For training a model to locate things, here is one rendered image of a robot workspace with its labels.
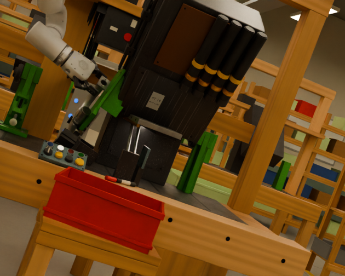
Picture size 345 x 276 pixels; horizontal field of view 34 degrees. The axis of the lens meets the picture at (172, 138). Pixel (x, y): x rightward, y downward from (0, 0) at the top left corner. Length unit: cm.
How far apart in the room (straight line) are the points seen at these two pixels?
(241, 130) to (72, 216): 129
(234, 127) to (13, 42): 105
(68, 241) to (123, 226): 15
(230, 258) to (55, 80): 103
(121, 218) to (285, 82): 131
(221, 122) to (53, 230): 130
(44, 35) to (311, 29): 122
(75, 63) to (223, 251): 85
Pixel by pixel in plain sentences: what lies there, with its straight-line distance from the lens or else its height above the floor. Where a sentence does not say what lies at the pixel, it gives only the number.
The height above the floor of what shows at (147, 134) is 107.
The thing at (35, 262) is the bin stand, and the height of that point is 69.
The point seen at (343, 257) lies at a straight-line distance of 713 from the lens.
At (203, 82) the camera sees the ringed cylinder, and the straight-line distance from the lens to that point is 196.
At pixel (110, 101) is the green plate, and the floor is 115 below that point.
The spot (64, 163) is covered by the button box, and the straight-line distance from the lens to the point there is 184.
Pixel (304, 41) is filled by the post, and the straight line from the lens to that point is 268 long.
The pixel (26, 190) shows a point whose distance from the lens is 185.
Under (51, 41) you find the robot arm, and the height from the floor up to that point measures 127.
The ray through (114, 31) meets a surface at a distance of 233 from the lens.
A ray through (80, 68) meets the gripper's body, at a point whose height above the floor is 122.
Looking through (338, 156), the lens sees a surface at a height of 157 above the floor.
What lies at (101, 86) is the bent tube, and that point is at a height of 119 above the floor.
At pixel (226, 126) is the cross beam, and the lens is 265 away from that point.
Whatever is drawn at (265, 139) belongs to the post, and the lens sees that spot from 263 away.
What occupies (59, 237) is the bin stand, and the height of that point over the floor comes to 77.
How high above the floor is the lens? 117
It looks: 2 degrees down
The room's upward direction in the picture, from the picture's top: 21 degrees clockwise
